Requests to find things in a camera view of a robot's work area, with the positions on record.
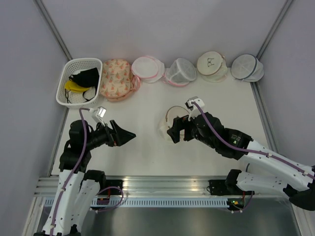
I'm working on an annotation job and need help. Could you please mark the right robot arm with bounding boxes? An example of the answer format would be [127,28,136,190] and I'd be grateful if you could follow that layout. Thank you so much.
[167,113,315,211]

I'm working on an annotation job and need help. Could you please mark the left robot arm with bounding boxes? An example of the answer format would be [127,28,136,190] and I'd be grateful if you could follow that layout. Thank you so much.
[36,120,136,236]

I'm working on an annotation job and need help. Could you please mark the beige bag with bra logo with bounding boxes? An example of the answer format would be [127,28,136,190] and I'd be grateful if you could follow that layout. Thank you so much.
[196,51,228,83]

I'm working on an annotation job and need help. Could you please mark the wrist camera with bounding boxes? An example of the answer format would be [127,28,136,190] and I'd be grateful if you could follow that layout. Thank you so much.
[185,96,205,121]
[89,106,106,126]

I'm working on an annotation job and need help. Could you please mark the cream mesh laundry bag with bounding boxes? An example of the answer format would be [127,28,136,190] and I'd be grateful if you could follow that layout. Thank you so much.
[157,106,189,144]

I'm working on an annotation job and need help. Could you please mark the peach floral laundry bag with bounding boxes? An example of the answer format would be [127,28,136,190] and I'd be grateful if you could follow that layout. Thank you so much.
[99,59,141,102]

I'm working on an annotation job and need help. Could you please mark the white plastic laundry basket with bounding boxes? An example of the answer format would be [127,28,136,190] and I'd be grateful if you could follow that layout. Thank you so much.
[56,58,103,109]

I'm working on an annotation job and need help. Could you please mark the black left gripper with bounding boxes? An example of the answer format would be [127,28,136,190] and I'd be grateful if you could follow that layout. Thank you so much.
[85,119,135,150]

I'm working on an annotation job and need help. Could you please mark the white slotted cable duct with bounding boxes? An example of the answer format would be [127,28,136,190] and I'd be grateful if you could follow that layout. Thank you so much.
[44,197,229,208]

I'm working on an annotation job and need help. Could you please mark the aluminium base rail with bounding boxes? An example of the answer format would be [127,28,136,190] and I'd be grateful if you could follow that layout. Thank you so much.
[34,175,315,197]

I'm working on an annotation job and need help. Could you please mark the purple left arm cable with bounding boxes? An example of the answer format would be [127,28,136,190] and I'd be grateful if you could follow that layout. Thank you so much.
[50,107,95,234]

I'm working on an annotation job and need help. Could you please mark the white blue-trimmed mesh bag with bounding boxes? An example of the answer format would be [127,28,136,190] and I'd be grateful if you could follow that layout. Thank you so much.
[231,54,264,82]

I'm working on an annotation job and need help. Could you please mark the right corner aluminium post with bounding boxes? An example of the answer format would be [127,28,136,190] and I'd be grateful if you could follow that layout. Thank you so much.
[256,0,295,60]

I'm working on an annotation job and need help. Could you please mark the black bra in basket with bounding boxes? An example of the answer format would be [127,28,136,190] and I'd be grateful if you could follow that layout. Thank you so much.
[65,67,99,103]

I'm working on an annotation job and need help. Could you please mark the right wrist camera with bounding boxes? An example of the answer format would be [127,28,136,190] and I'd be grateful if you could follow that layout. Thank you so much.
[185,96,205,121]

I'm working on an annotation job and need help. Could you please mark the corner aluminium post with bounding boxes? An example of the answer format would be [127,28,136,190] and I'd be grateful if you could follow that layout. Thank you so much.
[33,0,73,60]
[256,0,295,60]

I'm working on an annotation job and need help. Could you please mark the yellow bra in basket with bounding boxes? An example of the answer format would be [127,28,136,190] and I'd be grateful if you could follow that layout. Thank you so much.
[64,81,90,93]

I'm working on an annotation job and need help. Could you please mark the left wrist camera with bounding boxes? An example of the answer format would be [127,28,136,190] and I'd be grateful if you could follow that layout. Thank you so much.
[89,106,106,126]

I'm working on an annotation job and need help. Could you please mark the white pink-trimmed laundry bag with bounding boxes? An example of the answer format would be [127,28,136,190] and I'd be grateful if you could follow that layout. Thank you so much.
[131,56,165,84]

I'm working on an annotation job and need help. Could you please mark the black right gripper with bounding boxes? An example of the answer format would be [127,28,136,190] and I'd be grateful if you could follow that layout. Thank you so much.
[167,114,217,148]

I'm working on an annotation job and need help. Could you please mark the left corner aluminium post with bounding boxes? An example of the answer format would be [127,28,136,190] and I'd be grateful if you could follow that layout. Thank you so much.
[33,0,73,60]

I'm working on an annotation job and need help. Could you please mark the white mesh pink-trimmed bag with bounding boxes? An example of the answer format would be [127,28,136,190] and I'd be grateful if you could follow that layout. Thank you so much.
[164,58,197,87]

